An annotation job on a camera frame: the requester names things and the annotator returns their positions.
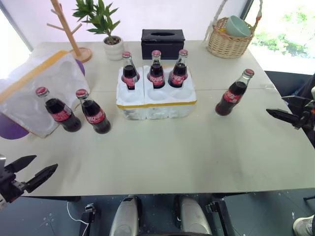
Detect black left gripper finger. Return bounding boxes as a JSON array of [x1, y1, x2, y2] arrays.
[[3, 154, 38, 174], [24, 163, 59, 194]]

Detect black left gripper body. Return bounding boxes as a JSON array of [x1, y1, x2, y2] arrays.
[[0, 171, 28, 204]]

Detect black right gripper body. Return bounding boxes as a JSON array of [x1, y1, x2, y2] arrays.
[[297, 100, 315, 132]]

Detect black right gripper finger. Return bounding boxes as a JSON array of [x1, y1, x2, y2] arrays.
[[266, 108, 302, 130], [281, 95, 309, 107]]

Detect glass cola bottle red cap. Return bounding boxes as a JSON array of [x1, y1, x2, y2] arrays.
[[122, 51, 141, 90], [35, 87, 82, 134], [147, 50, 166, 89], [75, 88, 112, 135], [215, 69, 255, 117], [167, 49, 189, 89]]

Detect white foam lid yellow tape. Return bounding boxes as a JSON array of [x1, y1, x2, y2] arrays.
[[0, 50, 92, 139]]

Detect white foam bottle tray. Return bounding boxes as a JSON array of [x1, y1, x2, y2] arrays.
[[115, 64, 198, 121]]

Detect black tissue box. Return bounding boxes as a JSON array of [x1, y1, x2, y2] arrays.
[[141, 29, 186, 60]]

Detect silver robot left leg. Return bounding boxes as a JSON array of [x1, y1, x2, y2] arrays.
[[109, 195, 143, 236]]

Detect pale green bowl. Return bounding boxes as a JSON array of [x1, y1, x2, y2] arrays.
[[225, 15, 252, 38]]

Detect grey sneaker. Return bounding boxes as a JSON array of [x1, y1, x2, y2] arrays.
[[292, 214, 315, 236]]

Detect wooden mug tree stand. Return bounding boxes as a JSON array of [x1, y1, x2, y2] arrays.
[[46, 0, 93, 63]]

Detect white ribbed plant pot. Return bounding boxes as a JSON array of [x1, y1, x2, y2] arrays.
[[102, 35, 124, 61]]

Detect green leafy plant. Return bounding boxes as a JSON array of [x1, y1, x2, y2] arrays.
[[72, 0, 121, 40]]

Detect white thin cable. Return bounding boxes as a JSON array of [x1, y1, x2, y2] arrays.
[[66, 201, 90, 236]]

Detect black table leg bracket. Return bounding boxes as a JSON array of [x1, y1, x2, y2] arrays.
[[79, 203, 97, 236], [206, 200, 231, 236]]

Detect wicker basket with handle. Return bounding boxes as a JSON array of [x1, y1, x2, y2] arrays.
[[206, 0, 264, 59]]

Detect white woven tassel cord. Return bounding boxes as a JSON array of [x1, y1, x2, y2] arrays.
[[203, 0, 228, 44]]

